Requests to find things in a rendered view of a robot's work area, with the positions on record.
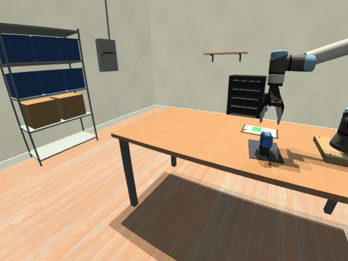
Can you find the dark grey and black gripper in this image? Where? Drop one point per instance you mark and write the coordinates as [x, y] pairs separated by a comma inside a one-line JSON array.
[[266, 102]]

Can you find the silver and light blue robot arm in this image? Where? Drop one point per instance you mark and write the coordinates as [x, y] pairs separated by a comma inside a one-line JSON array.
[[280, 62]]

